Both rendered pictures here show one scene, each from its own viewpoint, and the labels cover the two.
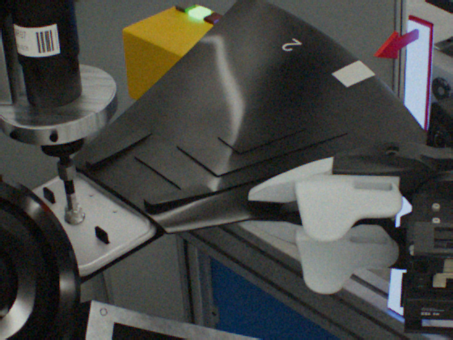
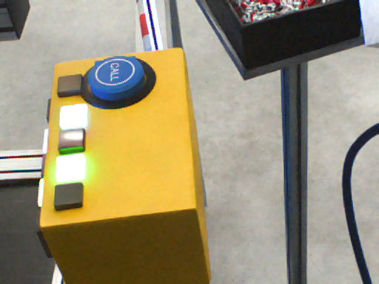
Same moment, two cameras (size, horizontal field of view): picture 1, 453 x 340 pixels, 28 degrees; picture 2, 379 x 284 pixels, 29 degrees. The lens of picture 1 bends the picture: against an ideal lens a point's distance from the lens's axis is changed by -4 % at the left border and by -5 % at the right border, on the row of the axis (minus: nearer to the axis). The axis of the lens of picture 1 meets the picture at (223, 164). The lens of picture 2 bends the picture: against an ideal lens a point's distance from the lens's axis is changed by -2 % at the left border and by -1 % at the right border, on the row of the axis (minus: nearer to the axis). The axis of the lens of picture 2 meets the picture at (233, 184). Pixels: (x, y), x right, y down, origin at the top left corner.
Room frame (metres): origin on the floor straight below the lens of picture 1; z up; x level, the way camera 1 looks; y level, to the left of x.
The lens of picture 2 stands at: (1.13, 0.31, 1.42)
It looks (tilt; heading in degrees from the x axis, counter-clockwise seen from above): 49 degrees down; 220
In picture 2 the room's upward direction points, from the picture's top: 6 degrees counter-clockwise
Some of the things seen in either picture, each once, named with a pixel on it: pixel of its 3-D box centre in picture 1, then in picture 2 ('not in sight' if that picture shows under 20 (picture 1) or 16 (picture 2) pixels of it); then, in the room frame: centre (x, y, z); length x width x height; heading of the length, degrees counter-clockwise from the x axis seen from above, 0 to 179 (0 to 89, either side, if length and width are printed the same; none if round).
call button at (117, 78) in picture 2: not in sight; (116, 79); (0.87, -0.01, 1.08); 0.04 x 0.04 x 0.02
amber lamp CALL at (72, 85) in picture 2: not in sight; (70, 85); (0.89, -0.04, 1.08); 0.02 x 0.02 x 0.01; 41
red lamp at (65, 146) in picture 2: (213, 18); (72, 140); (0.93, 0.00, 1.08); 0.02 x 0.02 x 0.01; 41
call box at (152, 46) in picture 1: (204, 74); (129, 175); (0.90, 0.02, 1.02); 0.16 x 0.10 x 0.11; 41
